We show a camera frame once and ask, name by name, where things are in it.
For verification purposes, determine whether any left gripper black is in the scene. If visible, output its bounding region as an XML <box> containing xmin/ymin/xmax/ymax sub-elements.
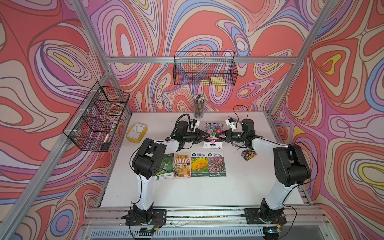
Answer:
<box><xmin>181</xmin><ymin>129</ymin><xmax>210</xmax><ymax>145</ymax></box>

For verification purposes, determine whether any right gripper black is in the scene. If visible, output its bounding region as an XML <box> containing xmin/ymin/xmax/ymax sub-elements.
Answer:
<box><xmin>215</xmin><ymin>128</ymin><xmax>246</xmax><ymax>144</ymax></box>

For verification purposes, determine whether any mixed aster seed packet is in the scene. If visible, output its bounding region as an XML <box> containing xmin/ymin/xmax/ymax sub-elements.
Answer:
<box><xmin>203</xmin><ymin>123</ymin><xmax>224</xmax><ymax>149</ymax></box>

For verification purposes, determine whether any yellow sunflower seed packet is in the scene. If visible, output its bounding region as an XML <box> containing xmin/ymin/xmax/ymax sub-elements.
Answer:
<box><xmin>191</xmin><ymin>152</ymin><xmax>209</xmax><ymax>178</ymax></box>

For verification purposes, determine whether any small pink flower seed packet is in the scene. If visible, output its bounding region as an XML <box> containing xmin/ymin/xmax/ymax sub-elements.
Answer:
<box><xmin>240</xmin><ymin>149</ymin><xmax>258</xmax><ymax>161</ymax></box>

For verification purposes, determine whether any pink flower field seed packet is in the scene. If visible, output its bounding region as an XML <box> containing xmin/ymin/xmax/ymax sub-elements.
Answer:
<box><xmin>208</xmin><ymin>152</ymin><xmax>227</xmax><ymax>177</ymax></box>

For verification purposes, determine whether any orange shop seed packet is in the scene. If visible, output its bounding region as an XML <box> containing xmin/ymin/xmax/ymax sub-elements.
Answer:
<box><xmin>173</xmin><ymin>153</ymin><xmax>191</xmax><ymax>179</ymax></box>

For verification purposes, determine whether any dark green melon seed packet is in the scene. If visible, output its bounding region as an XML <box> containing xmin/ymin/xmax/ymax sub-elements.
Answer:
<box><xmin>155</xmin><ymin>153</ymin><xmax>174</xmax><ymax>181</ymax></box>

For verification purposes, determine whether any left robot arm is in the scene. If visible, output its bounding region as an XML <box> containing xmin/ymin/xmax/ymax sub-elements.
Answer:
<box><xmin>126</xmin><ymin>119</ymin><xmax>209</xmax><ymax>225</ymax></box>

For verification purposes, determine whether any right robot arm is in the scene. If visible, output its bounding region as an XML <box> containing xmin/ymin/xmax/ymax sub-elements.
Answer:
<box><xmin>218</xmin><ymin>118</ymin><xmax>311</xmax><ymax>224</ymax></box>

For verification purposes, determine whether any pencil cup with pencils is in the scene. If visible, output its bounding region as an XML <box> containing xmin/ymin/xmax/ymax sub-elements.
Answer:
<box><xmin>193</xmin><ymin>94</ymin><xmax>205</xmax><ymax>119</ymax></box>

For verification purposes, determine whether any yellow sticky notes small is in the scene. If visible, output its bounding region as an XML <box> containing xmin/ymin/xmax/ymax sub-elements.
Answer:
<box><xmin>200</xmin><ymin>80</ymin><xmax>210</xmax><ymax>86</ymax></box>

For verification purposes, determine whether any yellow sticky notes large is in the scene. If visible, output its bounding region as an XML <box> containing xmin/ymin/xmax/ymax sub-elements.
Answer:
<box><xmin>210</xmin><ymin>77</ymin><xmax>227</xmax><ymax>86</ymax></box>

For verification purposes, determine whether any yellow square clock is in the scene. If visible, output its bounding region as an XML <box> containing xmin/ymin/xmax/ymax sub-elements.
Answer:
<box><xmin>126</xmin><ymin>123</ymin><xmax>148</xmax><ymax>144</ymax></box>

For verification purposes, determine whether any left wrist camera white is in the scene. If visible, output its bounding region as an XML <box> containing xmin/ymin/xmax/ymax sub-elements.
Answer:
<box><xmin>190</xmin><ymin>119</ymin><xmax>200</xmax><ymax>132</ymax></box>

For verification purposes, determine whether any back black wire basket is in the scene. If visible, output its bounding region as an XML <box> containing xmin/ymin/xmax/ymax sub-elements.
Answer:
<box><xmin>173</xmin><ymin>50</ymin><xmax>239</xmax><ymax>86</ymax></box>

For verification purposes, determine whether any black wire basket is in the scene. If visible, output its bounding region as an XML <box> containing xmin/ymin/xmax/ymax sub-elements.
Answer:
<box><xmin>173</xmin><ymin>50</ymin><xmax>239</xmax><ymax>86</ymax></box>
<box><xmin>63</xmin><ymin>83</ymin><xmax>130</xmax><ymax>152</ymax></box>

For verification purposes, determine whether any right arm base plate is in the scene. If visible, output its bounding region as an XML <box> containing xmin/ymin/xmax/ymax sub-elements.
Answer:
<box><xmin>242</xmin><ymin>206</ymin><xmax>287</xmax><ymax>226</ymax></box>

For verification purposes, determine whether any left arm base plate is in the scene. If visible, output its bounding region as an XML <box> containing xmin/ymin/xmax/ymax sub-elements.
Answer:
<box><xmin>122</xmin><ymin>209</ymin><xmax>167</xmax><ymax>227</ymax></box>

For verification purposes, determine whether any left black wire basket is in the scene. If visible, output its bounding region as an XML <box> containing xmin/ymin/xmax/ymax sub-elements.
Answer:
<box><xmin>63</xmin><ymin>83</ymin><xmax>130</xmax><ymax>152</ymax></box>

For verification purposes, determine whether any aluminium front rail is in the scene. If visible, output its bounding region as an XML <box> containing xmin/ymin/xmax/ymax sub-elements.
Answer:
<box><xmin>83</xmin><ymin>205</ymin><xmax>331</xmax><ymax>228</ymax></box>

